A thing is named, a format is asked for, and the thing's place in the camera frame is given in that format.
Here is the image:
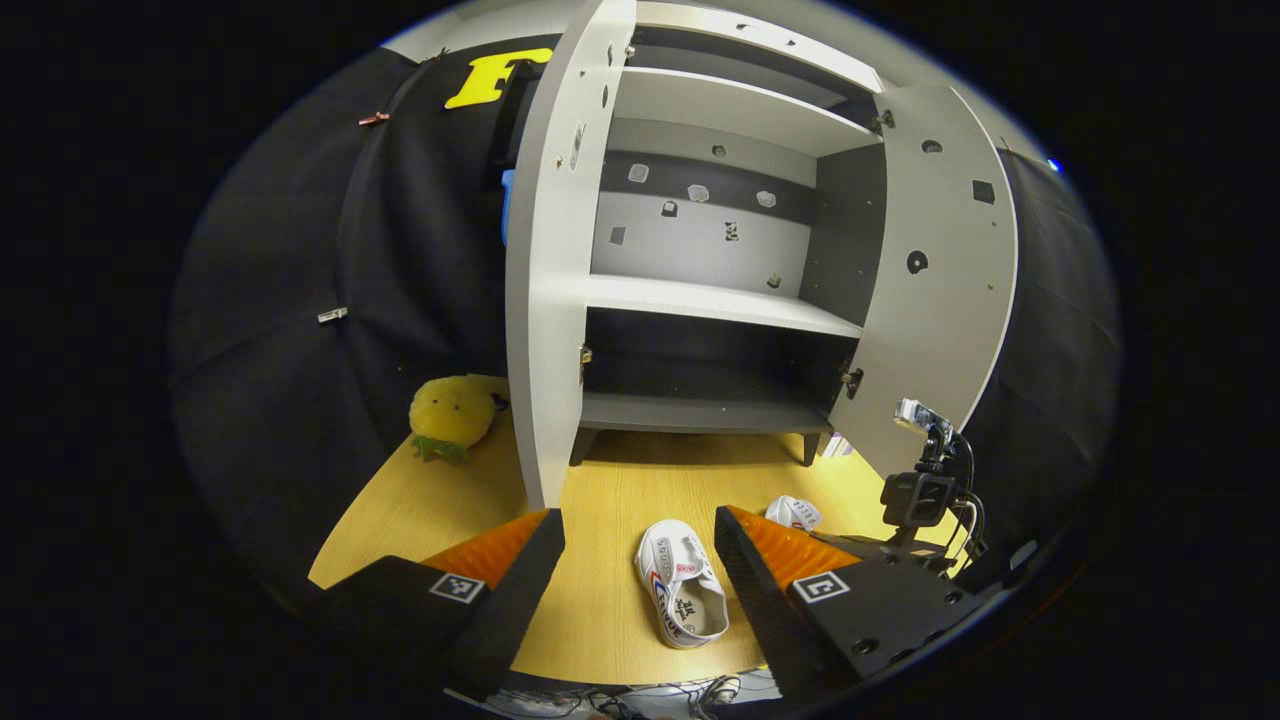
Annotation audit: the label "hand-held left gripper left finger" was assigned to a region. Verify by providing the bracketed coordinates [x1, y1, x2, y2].
[310, 508, 567, 703]

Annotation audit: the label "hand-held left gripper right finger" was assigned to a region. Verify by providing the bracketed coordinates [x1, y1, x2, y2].
[714, 505, 1001, 706]

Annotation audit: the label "white canvas shoe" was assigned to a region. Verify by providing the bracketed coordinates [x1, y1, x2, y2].
[764, 495, 823, 531]
[634, 519, 731, 651]

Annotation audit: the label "white shoe cabinet door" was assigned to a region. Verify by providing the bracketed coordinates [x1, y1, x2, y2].
[828, 85, 1019, 481]
[505, 0, 638, 511]

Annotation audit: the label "white shoe cabinet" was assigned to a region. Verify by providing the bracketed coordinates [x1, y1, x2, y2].
[575, 0, 891, 469]

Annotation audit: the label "yellow plush toy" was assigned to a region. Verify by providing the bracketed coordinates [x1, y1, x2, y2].
[408, 375, 509, 466]

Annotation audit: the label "black backdrop cloth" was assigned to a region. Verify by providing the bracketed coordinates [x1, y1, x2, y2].
[168, 45, 556, 601]
[955, 150, 1123, 571]

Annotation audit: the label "tangled black white cables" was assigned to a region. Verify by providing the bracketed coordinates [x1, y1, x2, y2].
[470, 672, 776, 720]

